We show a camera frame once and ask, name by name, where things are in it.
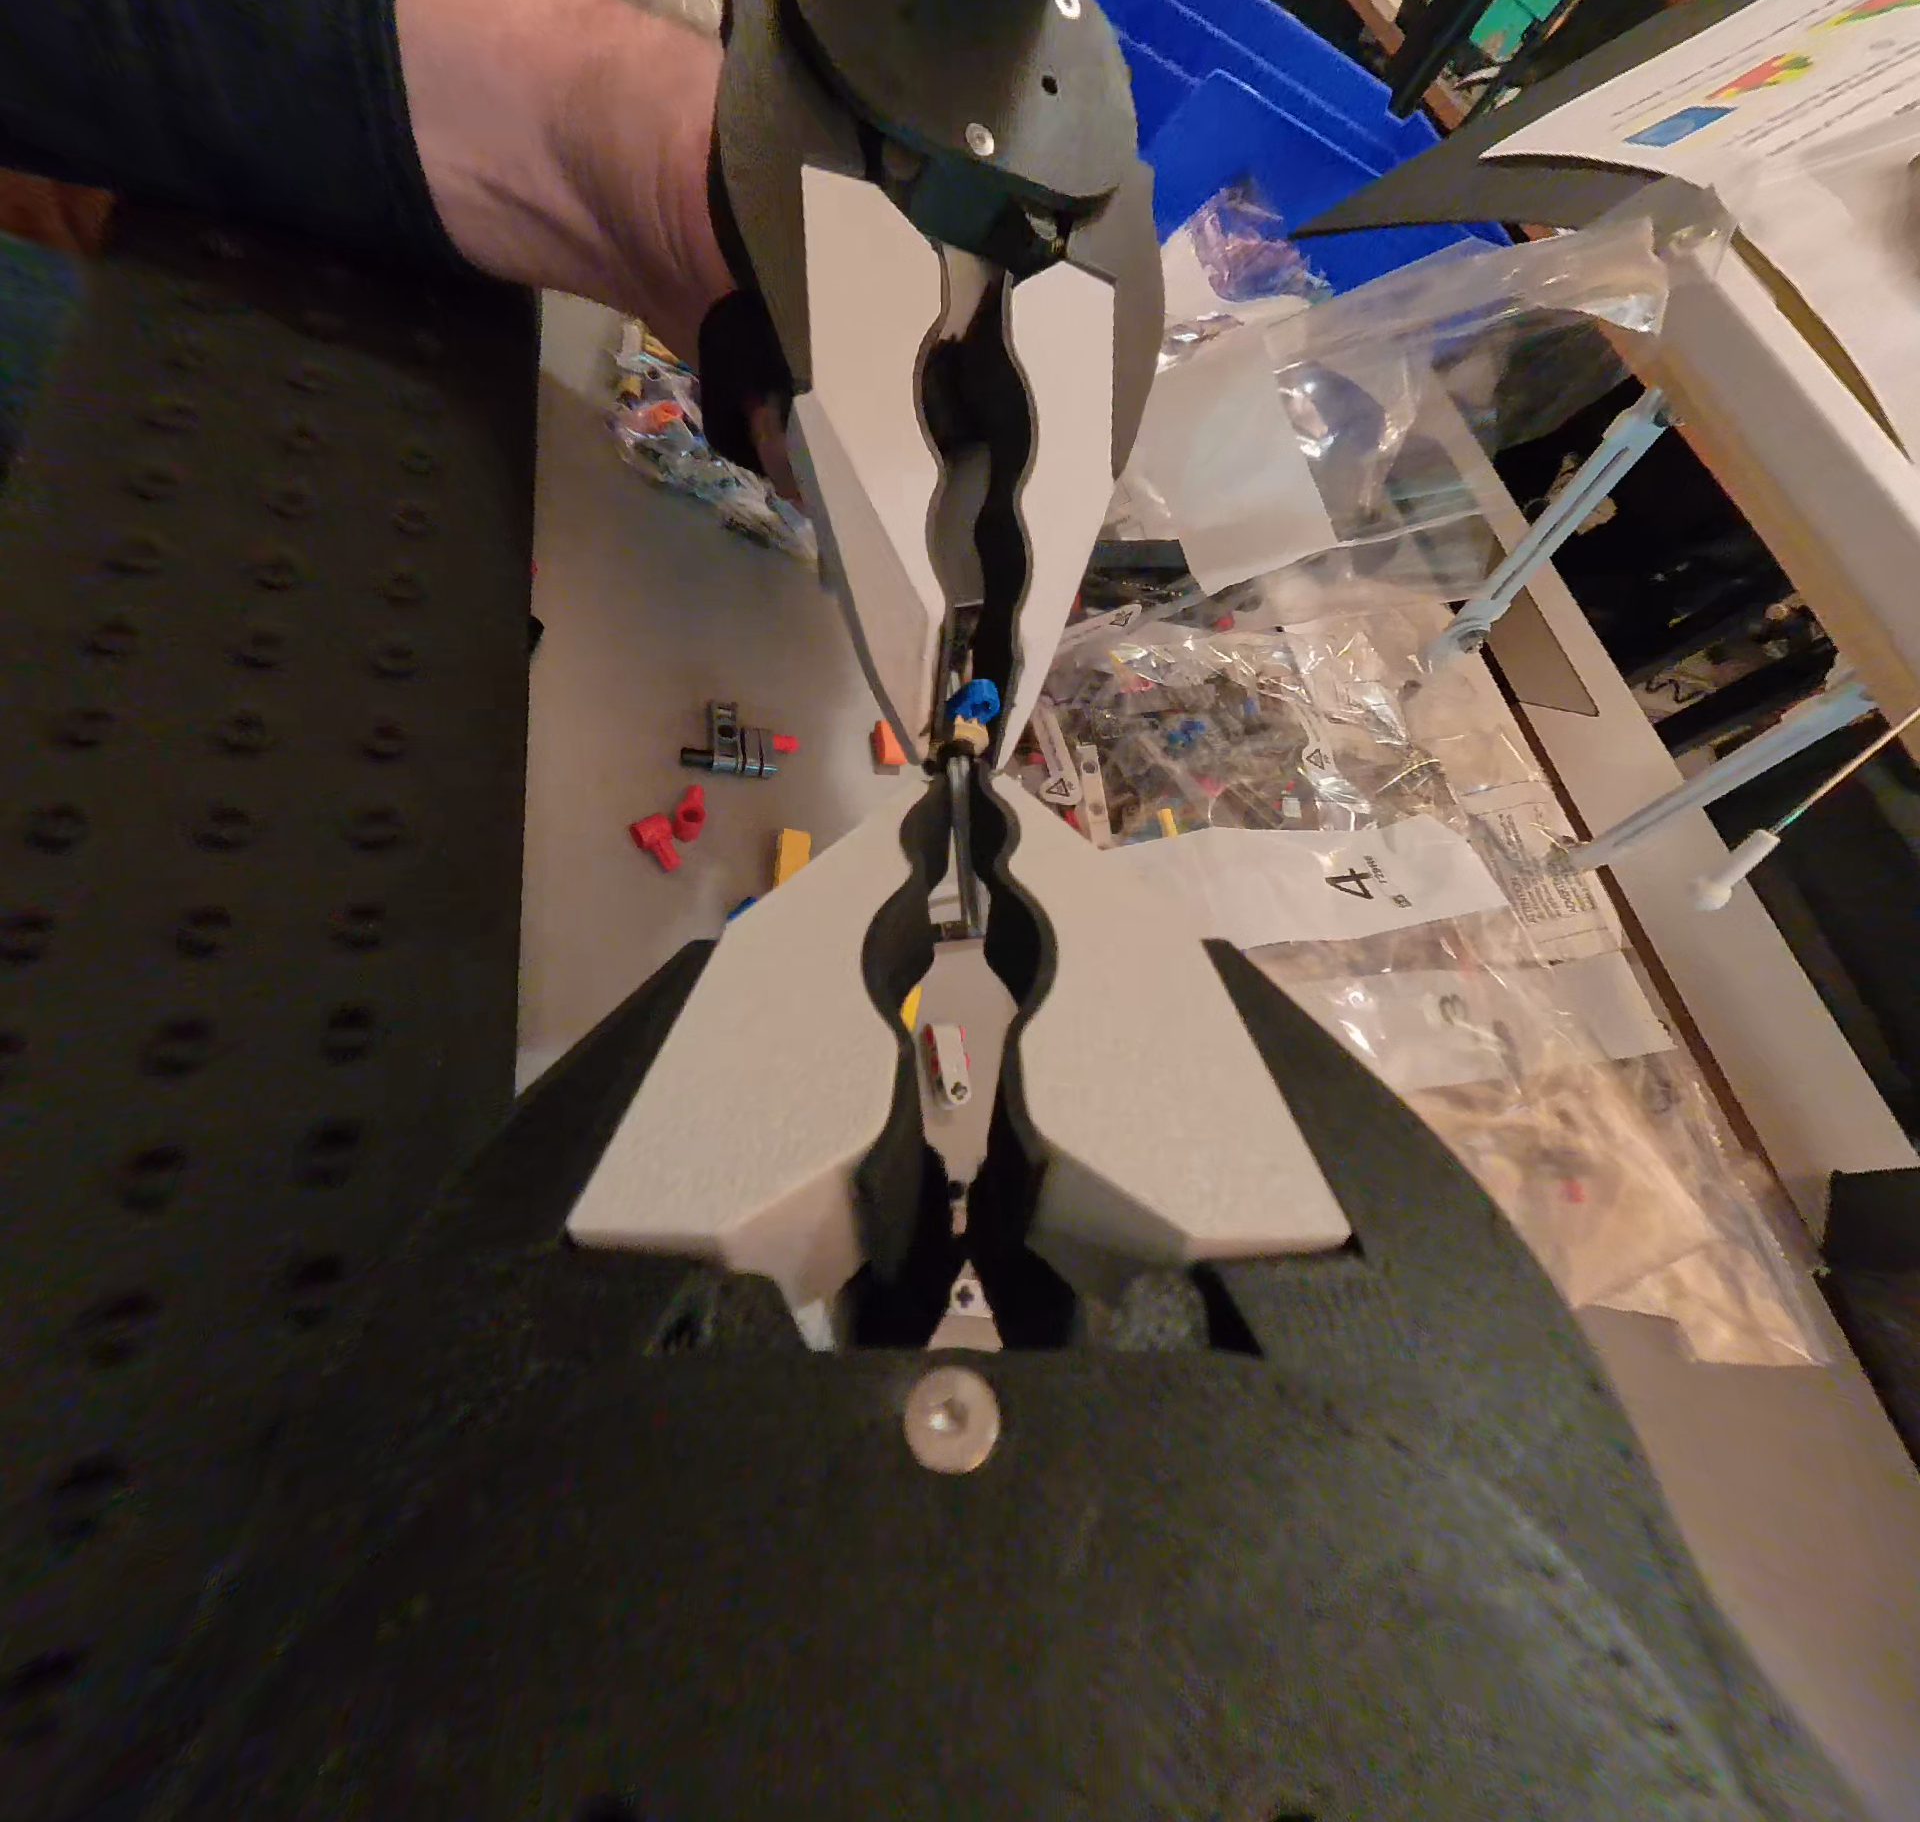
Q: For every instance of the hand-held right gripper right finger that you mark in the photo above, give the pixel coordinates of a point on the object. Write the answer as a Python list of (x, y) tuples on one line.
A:
[(1171, 1088)]

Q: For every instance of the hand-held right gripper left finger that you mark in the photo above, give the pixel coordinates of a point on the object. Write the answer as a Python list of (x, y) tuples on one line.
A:
[(736, 1072)]

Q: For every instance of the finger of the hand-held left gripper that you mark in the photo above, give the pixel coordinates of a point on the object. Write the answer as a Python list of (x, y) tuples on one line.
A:
[(1072, 413), (862, 397)]

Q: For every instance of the yellow lego pin connector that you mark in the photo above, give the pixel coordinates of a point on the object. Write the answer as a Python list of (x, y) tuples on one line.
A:
[(792, 857)]

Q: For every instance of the black lego gear frame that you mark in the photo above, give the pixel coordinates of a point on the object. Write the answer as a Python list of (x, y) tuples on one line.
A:
[(967, 817)]

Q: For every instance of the orange lego connector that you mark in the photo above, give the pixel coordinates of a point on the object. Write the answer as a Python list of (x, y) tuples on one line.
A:
[(885, 745)]

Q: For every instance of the person's left forearm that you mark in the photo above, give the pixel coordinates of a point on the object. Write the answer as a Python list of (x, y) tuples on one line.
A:
[(195, 52)]

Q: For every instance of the red lego connector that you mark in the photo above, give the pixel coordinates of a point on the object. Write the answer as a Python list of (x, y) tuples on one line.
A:
[(653, 840), (691, 810)]

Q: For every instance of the grey lego connector assembly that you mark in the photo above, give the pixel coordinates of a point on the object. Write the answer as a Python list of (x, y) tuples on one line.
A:
[(736, 743)]

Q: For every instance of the person's left hand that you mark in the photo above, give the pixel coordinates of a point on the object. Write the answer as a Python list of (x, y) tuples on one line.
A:
[(571, 127)]

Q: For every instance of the small opened clear bag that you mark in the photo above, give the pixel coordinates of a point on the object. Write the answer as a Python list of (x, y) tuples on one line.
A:
[(705, 442)]

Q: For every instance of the white connector red pin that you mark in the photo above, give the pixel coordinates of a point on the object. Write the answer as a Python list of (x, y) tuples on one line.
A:
[(947, 1057), (967, 1298)]

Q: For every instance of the blue divided plastic bin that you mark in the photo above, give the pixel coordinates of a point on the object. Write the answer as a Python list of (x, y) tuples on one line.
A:
[(1246, 68)]

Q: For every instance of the black dimpled mat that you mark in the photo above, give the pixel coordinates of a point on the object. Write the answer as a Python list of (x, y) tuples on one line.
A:
[(225, 952)]

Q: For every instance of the wooden book stand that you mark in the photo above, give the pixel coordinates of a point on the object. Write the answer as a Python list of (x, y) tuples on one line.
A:
[(1770, 353)]

